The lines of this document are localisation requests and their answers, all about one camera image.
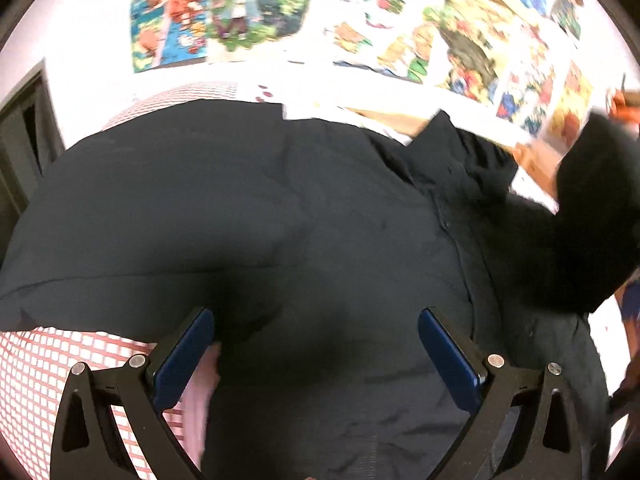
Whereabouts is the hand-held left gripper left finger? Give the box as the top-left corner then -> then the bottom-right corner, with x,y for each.
50,306 -> 216,480

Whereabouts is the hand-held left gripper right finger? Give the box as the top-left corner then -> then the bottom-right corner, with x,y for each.
419,306 -> 583,480

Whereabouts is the black jacket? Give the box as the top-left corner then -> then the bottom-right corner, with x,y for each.
0,97 -> 640,480

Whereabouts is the red white checked blanket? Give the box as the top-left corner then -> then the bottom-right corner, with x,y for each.
0,82 -> 251,480

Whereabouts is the orange white plush toy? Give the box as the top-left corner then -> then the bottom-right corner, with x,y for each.
605,74 -> 640,122

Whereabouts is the castle and dragon wall drawing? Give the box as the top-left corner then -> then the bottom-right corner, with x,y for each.
494,25 -> 557,134

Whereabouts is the yellow bears wall drawing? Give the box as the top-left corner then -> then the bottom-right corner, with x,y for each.
544,60 -> 597,147

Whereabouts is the dark hill landscape wall drawing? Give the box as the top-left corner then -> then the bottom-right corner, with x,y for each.
425,0 -> 522,107

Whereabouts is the orange-haired girl wall drawing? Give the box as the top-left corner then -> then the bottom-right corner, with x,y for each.
131,0 -> 210,74

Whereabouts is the blond character wall drawing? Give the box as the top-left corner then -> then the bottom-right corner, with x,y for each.
206,0 -> 315,63

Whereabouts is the orange slices wall drawing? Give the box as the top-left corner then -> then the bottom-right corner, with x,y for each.
285,0 -> 446,83

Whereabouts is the red-haired figure wall drawing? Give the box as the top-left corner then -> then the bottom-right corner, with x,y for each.
549,0 -> 587,42

